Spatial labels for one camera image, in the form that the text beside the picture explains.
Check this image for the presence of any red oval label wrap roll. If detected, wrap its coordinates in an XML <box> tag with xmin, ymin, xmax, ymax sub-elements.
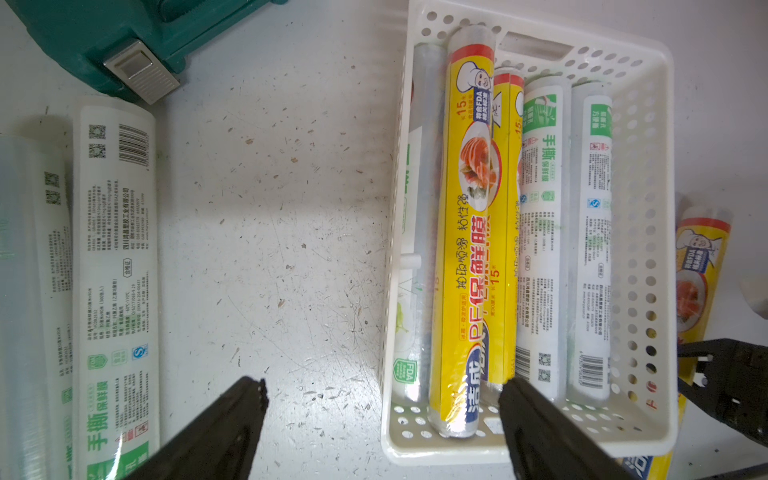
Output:
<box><xmin>393</xmin><ymin>43</ymin><xmax>447</xmax><ymax>403</ymax></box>

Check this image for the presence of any grape print wrap roll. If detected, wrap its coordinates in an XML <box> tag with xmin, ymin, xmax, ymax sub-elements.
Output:
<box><xmin>1</xmin><ymin>136</ymin><xmax>73</xmax><ymax>479</ymax></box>

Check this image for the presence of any white green wrap roll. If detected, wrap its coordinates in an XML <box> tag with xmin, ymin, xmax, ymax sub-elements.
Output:
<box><xmin>568</xmin><ymin>82</ymin><xmax>613</xmax><ymax>405</ymax></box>

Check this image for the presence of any white text wrap roll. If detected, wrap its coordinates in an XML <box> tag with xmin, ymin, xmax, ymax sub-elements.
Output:
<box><xmin>72</xmin><ymin>96</ymin><xmax>160</xmax><ymax>479</ymax></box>

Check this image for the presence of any green plastic tool case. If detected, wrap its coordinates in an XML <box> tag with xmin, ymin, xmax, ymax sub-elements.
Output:
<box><xmin>9</xmin><ymin>0</ymin><xmax>265</xmax><ymax>105</ymax></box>

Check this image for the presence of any yellow wrap roll chef label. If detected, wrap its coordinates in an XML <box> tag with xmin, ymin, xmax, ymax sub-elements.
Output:
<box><xmin>485</xmin><ymin>67</ymin><xmax>524</xmax><ymax>395</ymax></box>

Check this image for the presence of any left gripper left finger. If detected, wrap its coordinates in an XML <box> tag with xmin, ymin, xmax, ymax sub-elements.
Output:
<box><xmin>128</xmin><ymin>376</ymin><xmax>269</xmax><ymax>479</ymax></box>

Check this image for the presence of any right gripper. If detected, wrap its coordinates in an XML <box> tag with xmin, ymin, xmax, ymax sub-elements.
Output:
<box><xmin>677</xmin><ymin>339</ymin><xmax>767</xmax><ymax>446</ymax></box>

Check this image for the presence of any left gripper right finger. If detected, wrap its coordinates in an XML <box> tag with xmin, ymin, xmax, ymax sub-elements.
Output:
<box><xmin>499</xmin><ymin>378</ymin><xmax>630</xmax><ymax>480</ymax></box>

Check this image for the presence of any yellow wrap roll group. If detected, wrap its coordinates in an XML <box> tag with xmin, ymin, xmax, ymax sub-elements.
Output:
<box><xmin>428</xmin><ymin>25</ymin><xmax>495</xmax><ymax>438</ymax></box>

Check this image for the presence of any clear green label wrap roll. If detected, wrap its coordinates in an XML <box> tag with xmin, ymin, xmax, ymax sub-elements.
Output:
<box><xmin>515</xmin><ymin>76</ymin><xmax>571</xmax><ymax>401</ymax></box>

